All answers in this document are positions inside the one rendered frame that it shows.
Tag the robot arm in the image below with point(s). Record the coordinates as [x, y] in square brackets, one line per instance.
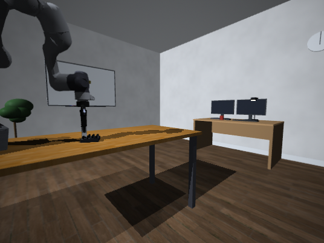
[57, 39]

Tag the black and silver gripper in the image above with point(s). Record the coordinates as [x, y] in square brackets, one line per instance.
[83, 112]

